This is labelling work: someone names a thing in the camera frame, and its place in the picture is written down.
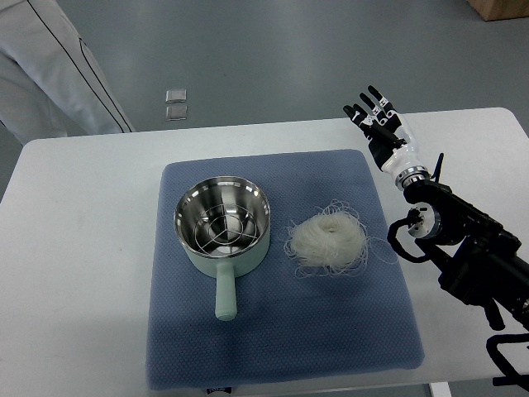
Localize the person in grey trousers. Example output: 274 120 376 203
1 1 134 145

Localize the mint green steel pot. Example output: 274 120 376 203
174 176 271 322

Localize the white vermicelli nest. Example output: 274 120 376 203
282 200 398 278

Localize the metal floor plate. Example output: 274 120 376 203
165 88 187 103
165 103 188 122

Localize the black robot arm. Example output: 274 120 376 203
388 165 528 390

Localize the upper metal floor plate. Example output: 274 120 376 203
165 88 187 103

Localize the wire steaming rack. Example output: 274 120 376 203
192 203 260 257

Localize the blue quilted mat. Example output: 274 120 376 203
146 150 424 390

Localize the brown cardboard box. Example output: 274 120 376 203
467 0 528 22

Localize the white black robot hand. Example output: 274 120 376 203
343 85 430 190

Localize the lower metal floor plate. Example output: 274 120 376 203
165 103 188 122

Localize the white table leg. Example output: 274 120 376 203
428 382 452 397

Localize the black table control panel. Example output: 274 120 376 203
206 386 232 395

